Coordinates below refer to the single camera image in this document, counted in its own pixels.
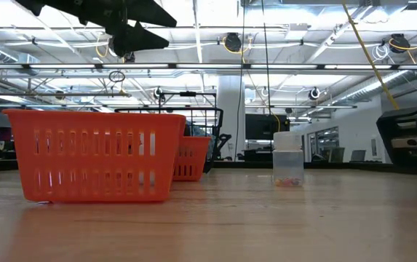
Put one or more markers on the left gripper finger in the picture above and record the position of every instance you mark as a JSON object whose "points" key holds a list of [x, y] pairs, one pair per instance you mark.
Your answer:
{"points": [[148, 12], [135, 40]]}

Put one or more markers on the blue patterned cloth bag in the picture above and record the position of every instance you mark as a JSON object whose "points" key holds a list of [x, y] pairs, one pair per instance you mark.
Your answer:
{"points": [[193, 130]]}

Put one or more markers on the orange plastic basket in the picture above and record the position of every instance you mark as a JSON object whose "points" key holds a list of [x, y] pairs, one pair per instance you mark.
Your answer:
{"points": [[100, 162], [193, 161]]}

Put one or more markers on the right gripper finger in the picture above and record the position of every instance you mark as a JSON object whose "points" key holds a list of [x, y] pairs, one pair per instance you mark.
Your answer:
{"points": [[404, 117]]}

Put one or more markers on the black monitor screen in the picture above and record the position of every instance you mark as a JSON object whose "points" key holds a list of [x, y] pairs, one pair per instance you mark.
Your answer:
{"points": [[262, 125]]}

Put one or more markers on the small clear pill bottle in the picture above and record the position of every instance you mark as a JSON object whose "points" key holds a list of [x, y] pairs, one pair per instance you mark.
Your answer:
{"points": [[288, 163]]}

